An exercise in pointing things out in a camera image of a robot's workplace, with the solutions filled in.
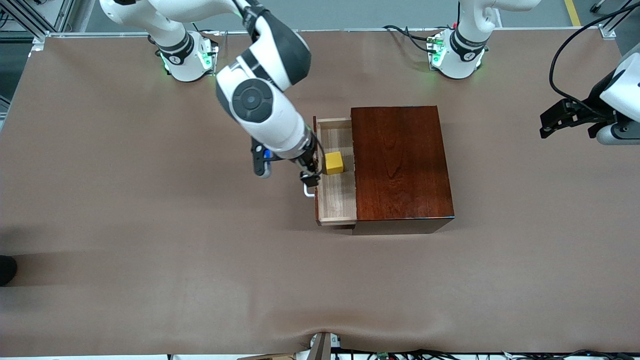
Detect black left arm base cables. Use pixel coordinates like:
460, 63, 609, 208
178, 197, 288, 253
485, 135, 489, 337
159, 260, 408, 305
382, 25, 441, 55

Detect black round object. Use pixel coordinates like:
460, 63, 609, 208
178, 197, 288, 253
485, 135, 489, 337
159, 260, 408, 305
0, 255, 18, 287

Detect brown table mat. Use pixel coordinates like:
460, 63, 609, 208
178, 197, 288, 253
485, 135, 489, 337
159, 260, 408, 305
0, 29, 640, 357

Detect dark brown wooden cabinet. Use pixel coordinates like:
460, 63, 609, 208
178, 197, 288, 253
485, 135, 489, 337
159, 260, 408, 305
350, 105, 456, 236

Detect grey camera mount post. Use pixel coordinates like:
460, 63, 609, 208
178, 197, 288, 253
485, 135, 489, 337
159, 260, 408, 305
307, 331, 342, 360

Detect yellow wooden block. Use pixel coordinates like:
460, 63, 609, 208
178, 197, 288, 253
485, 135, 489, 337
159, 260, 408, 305
324, 151, 345, 176

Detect wooden drawer with white handle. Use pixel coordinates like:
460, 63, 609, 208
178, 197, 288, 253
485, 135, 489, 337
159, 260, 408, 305
303, 116, 358, 227

